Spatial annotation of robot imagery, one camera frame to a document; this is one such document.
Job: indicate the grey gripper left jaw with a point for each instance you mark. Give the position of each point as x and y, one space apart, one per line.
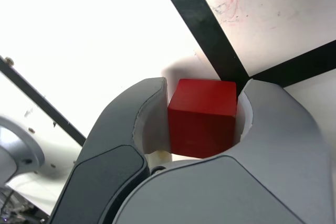
113 134

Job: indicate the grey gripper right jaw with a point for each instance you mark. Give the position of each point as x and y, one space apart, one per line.
275 155

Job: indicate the red cube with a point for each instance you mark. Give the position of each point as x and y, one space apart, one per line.
202 119

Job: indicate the black tape square outline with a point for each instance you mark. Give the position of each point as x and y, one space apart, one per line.
204 24

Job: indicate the black tape strip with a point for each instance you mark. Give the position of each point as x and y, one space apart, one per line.
39 95

